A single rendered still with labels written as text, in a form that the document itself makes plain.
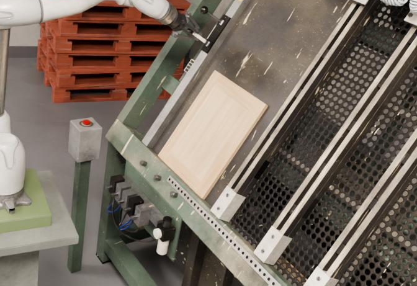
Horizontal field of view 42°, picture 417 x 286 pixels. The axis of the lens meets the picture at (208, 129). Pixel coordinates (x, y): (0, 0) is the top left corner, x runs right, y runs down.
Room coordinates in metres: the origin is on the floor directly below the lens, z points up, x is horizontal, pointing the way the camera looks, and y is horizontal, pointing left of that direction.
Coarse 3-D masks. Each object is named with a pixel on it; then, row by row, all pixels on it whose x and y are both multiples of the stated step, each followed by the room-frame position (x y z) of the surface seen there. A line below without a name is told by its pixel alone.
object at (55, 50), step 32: (64, 32) 4.30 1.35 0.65; (96, 32) 4.50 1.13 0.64; (128, 32) 4.61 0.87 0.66; (160, 32) 4.86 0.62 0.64; (64, 64) 4.34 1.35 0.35; (96, 64) 4.54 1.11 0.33; (128, 64) 4.64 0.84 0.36; (64, 96) 4.31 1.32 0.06; (96, 96) 4.52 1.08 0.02; (128, 96) 4.66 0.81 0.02; (160, 96) 4.81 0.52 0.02
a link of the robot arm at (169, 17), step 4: (172, 8) 2.22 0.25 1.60; (168, 12) 2.19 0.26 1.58; (172, 12) 2.21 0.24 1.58; (176, 12) 2.23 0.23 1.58; (164, 16) 2.19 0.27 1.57; (168, 16) 2.19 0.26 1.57; (172, 16) 2.21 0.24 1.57; (160, 20) 2.20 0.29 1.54; (164, 20) 2.20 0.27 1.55; (168, 20) 2.20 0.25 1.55; (172, 20) 2.21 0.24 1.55; (164, 24) 2.22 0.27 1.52
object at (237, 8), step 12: (228, 12) 2.53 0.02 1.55; (240, 12) 2.53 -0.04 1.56; (228, 24) 2.50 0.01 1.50; (216, 48) 2.47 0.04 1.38; (204, 60) 2.43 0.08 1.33; (192, 72) 2.41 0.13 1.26; (180, 84) 2.40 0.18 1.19; (192, 84) 2.40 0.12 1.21; (180, 96) 2.36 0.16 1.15; (168, 108) 2.35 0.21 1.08; (156, 120) 2.34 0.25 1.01; (168, 120) 2.33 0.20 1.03; (156, 132) 2.29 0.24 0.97
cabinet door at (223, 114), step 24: (216, 72) 2.36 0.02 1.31; (216, 96) 2.27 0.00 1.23; (240, 96) 2.19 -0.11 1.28; (192, 120) 2.25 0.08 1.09; (216, 120) 2.18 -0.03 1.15; (240, 120) 2.11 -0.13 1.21; (168, 144) 2.23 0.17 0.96; (192, 144) 2.16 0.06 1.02; (216, 144) 2.09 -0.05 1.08; (240, 144) 2.03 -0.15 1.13; (192, 168) 2.07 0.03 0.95; (216, 168) 2.00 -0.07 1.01
